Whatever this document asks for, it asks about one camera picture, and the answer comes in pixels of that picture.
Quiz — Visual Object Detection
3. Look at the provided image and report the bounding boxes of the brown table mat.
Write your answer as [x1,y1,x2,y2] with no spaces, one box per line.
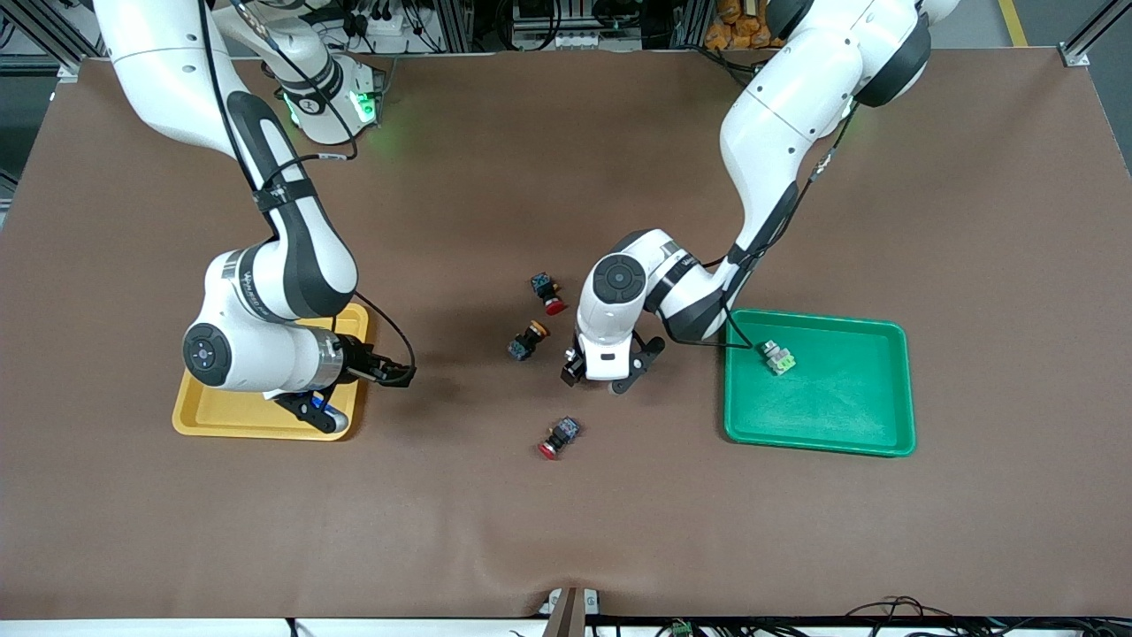
[0,49,1132,620]

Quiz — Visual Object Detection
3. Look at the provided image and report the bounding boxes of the red push button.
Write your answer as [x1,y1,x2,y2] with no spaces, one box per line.
[538,416,582,461]
[531,272,567,317]

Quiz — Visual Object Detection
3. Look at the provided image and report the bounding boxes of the yellow plastic tray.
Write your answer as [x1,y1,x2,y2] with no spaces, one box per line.
[172,303,370,441]

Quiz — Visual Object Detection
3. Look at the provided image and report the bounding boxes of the green plastic tray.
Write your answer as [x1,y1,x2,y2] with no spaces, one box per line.
[723,307,917,458]

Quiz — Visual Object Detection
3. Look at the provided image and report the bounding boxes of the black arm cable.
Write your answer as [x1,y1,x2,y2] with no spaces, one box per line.
[699,97,863,353]
[199,0,417,390]

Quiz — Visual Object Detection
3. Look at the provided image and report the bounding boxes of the aluminium frame post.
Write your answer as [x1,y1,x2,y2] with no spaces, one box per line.
[0,0,107,82]
[1059,0,1132,68]

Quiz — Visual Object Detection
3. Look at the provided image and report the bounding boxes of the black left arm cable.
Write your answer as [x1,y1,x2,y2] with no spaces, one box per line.
[699,97,863,353]

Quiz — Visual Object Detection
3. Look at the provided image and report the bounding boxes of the black cable bundle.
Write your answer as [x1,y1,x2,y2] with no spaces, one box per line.
[836,596,983,637]

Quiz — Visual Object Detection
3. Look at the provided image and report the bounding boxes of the metal table edge bracket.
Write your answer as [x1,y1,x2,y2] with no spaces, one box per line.
[540,587,602,637]

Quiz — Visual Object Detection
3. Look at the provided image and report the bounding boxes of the bag of orange items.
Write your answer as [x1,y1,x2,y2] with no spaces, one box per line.
[705,0,797,50]

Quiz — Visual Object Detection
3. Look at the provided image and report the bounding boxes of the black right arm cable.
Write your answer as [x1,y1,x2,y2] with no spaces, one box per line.
[199,0,417,390]

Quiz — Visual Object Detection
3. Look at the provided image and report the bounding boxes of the white power strip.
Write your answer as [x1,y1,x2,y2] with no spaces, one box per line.
[513,31,620,52]

